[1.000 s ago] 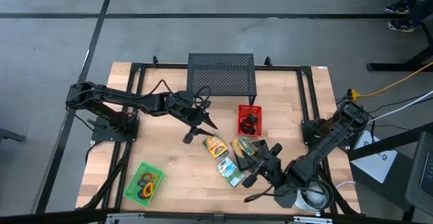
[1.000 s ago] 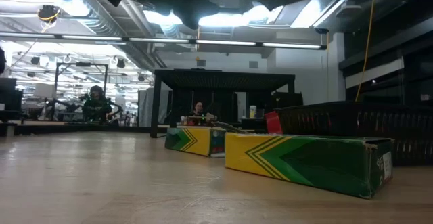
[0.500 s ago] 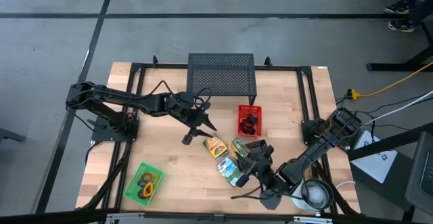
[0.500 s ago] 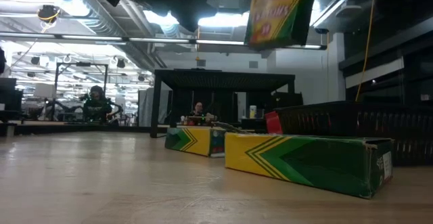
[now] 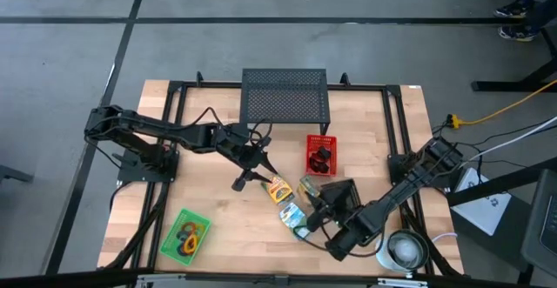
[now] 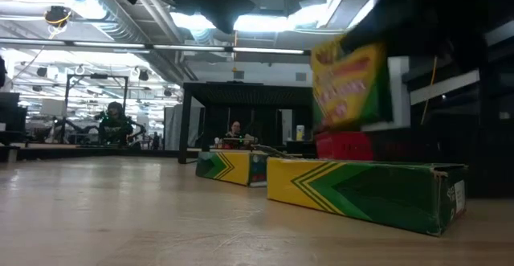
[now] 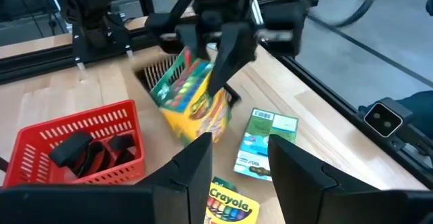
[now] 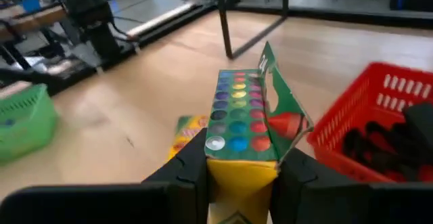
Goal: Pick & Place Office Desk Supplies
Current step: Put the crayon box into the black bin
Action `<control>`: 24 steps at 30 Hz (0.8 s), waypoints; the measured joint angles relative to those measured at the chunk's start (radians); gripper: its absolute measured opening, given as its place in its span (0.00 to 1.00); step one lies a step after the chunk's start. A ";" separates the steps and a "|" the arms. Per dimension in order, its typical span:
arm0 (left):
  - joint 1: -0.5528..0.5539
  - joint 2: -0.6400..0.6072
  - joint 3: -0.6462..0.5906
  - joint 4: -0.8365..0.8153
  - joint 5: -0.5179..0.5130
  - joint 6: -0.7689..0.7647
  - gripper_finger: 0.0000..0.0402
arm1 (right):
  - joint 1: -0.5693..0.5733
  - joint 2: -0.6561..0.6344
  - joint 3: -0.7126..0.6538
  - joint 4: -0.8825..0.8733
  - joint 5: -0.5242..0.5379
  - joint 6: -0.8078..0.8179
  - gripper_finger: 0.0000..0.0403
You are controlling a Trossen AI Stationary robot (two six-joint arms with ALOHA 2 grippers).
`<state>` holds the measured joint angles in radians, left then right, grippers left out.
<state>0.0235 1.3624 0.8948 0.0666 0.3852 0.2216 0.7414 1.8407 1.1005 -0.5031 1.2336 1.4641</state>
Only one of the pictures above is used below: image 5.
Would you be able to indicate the black mesh tray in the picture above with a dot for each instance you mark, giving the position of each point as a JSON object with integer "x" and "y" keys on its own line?
{"x": 341, "y": 194}

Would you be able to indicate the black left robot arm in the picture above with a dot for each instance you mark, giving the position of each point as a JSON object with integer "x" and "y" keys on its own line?
{"x": 152, "y": 128}

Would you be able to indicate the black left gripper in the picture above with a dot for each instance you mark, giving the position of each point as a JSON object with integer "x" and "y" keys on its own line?
{"x": 237, "y": 142}

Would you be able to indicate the person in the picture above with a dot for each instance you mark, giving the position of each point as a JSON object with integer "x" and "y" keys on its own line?
{"x": 513, "y": 9}

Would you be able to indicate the black camera rig crossbar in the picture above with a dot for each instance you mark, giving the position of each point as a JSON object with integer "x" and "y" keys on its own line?
{"x": 65, "y": 278}

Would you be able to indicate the black metal table frame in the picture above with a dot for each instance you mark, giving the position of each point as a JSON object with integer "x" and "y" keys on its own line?
{"x": 209, "y": 85}

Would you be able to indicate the red plastic basket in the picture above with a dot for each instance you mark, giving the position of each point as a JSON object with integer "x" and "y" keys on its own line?
{"x": 313, "y": 140}

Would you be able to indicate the green blue crayon box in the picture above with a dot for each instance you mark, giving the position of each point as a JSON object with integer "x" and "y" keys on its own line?
{"x": 290, "y": 214}

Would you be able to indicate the white cardboard box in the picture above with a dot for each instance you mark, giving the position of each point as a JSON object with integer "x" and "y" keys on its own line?
{"x": 483, "y": 205}

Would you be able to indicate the black perforated metal desk riser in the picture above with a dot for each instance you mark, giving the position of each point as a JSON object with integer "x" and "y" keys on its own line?
{"x": 283, "y": 101}

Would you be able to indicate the black desk frame bar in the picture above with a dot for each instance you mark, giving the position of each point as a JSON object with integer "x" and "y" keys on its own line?
{"x": 500, "y": 183}

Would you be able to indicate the grey furniture foot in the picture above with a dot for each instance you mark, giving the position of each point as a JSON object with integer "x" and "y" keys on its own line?
{"x": 13, "y": 175}

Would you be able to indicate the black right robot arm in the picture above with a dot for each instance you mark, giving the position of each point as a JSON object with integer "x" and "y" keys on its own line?
{"x": 413, "y": 179}

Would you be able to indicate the green blue snack packet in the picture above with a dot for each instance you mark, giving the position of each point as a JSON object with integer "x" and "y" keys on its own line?
{"x": 308, "y": 185}

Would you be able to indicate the yellow Crayola crayon box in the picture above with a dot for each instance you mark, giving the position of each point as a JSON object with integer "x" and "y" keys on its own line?
{"x": 278, "y": 190}

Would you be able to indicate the green plastic basket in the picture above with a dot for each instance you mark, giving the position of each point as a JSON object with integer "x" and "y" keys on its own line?
{"x": 172, "y": 246}

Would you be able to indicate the dark grey desk equipment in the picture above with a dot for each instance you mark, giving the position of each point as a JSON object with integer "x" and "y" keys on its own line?
{"x": 539, "y": 223}

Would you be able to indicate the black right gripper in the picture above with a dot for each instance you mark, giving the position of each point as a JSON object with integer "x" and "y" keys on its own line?
{"x": 352, "y": 231}

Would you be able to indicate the black binder clip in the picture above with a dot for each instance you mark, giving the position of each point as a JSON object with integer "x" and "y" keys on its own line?
{"x": 324, "y": 153}
{"x": 318, "y": 166}

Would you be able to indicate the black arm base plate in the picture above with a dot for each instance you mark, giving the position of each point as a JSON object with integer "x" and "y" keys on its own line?
{"x": 397, "y": 170}
{"x": 130, "y": 175}

